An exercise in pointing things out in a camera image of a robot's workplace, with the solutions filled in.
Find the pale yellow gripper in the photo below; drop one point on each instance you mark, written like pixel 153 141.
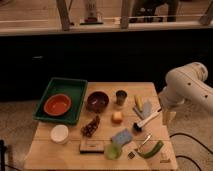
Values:
pixel 168 116

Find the orange yellow apple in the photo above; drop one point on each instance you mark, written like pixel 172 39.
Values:
pixel 117 117

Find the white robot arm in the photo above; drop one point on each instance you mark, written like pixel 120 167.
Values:
pixel 185 82

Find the dark metal cup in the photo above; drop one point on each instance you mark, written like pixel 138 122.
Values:
pixel 121 96

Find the white paper cup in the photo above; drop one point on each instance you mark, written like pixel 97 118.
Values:
pixel 60 134

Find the grey cloth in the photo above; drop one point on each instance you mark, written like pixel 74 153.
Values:
pixel 146 111

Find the green cucumber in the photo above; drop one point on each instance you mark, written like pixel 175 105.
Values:
pixel 157 147

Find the metal fork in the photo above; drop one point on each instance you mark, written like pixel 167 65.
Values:
pixel 132 154

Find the blue sponge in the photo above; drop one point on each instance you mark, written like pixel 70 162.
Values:
pixel 122 138

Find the dark red bowl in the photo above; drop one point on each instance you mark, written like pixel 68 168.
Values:
pixel 97 102

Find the bunch of dark grapes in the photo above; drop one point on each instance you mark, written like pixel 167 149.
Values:
pixel 91 127

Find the green plastic tray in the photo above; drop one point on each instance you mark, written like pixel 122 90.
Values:
pixel 74 88

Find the orange bowl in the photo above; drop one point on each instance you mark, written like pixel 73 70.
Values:
pixel 57 104

